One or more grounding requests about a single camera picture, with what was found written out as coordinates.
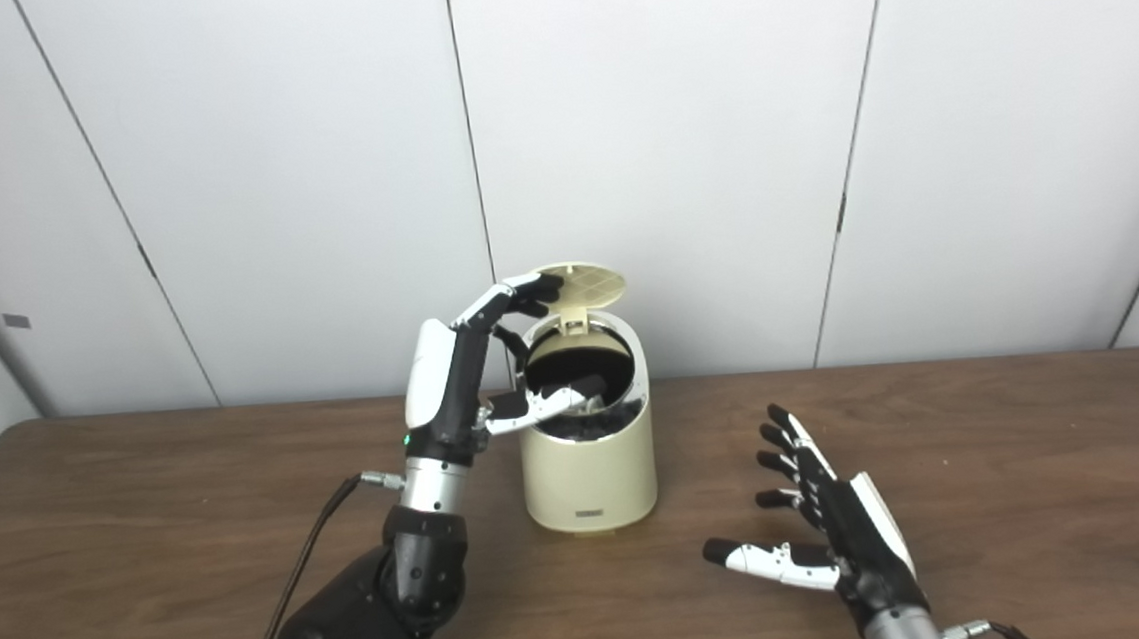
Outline black bin liner bag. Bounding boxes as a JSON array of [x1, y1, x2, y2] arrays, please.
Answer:
[[531, 400, 647, 445]]

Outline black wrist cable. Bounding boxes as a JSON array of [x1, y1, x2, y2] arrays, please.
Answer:
[[942, 616, 1039, 639], [240, 468, 417, 639]]

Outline cream-colored bin body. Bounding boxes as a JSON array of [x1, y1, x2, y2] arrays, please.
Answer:
[[511, 306, 661, 539]]

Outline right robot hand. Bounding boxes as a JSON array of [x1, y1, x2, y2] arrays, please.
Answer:
[[693, 395, 933, 639]]

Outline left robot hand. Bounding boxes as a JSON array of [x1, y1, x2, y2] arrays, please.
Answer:
[[394, 267, 612, 469]]

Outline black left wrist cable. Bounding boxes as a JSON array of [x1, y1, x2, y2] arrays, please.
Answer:
[[240, 468, 417, 639]]

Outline round cream bin lid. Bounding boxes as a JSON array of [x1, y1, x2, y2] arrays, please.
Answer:
[[531, 259, 632, 339]]

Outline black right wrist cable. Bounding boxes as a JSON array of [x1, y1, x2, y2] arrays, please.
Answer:
[[942, 616, 1039, 639]]

